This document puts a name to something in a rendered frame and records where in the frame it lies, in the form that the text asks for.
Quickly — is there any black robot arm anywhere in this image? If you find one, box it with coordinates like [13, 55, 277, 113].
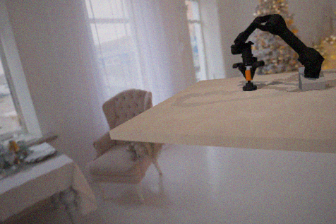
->
[231, 14, 325, 78]

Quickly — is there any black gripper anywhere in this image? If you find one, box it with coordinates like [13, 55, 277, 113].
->
[232, 53, 265, 78]

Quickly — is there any orange knob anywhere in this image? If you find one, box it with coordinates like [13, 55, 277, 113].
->
[245, 70, 253, 81]

